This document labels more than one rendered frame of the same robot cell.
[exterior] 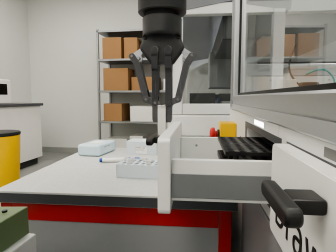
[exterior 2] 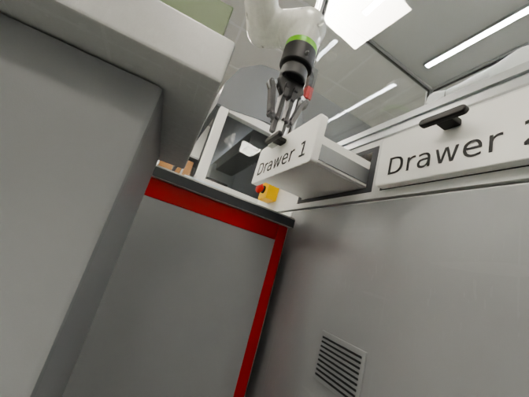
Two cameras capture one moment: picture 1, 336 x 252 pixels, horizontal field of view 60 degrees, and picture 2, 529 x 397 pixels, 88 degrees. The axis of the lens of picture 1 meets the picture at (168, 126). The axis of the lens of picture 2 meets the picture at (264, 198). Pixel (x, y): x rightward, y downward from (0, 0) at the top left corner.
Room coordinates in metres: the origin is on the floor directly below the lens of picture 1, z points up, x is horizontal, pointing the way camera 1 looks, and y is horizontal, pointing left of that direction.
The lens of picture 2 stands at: (0.00, 0.31, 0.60)
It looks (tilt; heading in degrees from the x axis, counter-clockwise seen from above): 14 degrees up; 331
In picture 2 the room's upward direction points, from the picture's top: 16 degrees clockwise
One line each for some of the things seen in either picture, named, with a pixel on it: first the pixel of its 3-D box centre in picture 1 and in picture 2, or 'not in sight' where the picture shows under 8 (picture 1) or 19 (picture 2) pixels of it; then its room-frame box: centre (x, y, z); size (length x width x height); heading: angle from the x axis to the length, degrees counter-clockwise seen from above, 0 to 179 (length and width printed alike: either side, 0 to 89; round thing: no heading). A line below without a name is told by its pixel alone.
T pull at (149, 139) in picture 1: (158, 139); (277, 139); (0.54, 0.02, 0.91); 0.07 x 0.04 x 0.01; 174
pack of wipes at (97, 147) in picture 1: (97, 147); not in sight; (1.17, 0.29, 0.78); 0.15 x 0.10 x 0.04; 166
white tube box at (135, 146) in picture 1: (144, 146); not in sight; (1.17, 0.10, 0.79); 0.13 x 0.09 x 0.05; 76
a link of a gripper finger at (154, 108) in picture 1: (151, 109); (271, 121); (0.57, 0.03, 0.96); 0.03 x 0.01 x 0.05; 84
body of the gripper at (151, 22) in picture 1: (162, 41); (290, 83); (0.57, 0.01, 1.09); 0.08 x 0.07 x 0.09; 84
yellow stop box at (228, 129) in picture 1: (226, 134); (268, 191); (0.85, -0.17, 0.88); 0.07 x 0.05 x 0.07; 174
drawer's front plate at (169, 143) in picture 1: (172, 156); (283, 155); (0.54, -0.01, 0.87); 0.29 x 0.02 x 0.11; 174
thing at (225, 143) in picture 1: (225, 144); not in sight; (0.53, -0.11, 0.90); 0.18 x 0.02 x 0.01; 174
